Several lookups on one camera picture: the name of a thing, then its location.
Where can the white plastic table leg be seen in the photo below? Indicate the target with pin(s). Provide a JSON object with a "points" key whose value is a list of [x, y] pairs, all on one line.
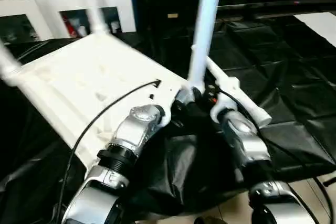
{"points": [[8, 64], [94, 6], [207, 24], [252, 103]]}

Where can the white plastic table top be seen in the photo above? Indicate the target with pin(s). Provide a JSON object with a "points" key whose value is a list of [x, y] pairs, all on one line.
{"points": [[78, 77]]}

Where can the black plastic mat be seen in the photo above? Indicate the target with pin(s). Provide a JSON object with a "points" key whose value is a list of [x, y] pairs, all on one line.
{"points": [[288, 77]]}

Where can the white flat board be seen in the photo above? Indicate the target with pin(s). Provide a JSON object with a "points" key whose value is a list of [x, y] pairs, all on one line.
{"points": [[317, 24]]}

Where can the red white bottle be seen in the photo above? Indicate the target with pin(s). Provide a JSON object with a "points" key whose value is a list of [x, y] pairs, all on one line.
{"points": [[70, 27]]}

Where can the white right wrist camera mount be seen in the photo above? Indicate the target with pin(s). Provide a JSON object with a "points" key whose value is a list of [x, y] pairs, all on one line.
{"points": [[225, 103]]}

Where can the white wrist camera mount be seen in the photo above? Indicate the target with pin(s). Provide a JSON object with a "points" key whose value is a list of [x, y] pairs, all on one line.
{"points": [[225, 103], [168, 100]]}

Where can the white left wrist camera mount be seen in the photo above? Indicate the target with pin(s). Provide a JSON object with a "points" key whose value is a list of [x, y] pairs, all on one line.
{"points": [[168, 100]]}

